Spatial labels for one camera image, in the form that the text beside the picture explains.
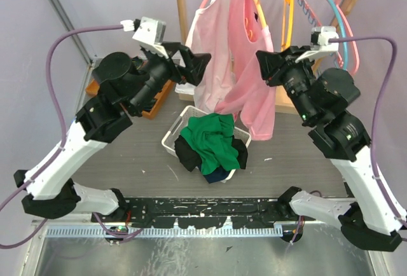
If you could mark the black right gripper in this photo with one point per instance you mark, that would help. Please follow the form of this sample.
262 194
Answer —
269 63

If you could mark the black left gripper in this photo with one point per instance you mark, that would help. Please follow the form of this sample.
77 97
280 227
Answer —
187 74

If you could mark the pink t shirt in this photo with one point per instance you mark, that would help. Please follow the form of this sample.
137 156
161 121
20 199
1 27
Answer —
250 97

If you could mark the yellow plastic hanger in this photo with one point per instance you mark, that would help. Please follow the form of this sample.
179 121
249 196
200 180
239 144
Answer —
287 24

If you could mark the light blue metal-hook hanger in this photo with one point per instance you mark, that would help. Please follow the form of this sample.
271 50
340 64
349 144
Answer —
313 21

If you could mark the green t shirt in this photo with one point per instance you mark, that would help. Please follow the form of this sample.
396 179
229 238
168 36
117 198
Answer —
211 137

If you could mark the pink plastic hanger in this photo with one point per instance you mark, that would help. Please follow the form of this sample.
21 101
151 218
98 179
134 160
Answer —
353 53

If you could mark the black t shirt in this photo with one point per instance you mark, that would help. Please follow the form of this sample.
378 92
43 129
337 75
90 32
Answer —
190 159

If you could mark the navy blue t shirt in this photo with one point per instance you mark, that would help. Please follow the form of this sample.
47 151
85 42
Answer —
218 175

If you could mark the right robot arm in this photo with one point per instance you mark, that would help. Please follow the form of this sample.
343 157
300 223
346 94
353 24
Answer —
373 220

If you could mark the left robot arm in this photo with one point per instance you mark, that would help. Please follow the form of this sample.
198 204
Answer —
125 90

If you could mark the white t shirt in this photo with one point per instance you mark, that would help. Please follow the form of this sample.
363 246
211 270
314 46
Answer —
209 34

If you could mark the white plastic basket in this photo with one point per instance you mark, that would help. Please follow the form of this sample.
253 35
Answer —
168 142

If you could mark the orange wooden compartment tray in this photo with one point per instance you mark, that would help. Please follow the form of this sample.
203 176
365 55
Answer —
150 111

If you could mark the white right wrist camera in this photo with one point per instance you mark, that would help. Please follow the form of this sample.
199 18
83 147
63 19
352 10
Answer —
320 45

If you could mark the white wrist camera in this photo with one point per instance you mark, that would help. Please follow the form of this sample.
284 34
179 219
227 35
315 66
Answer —
149 33
320 45

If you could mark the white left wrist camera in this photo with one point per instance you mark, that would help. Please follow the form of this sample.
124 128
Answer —
149 33

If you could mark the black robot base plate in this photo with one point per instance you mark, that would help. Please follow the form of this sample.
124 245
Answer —
203 213

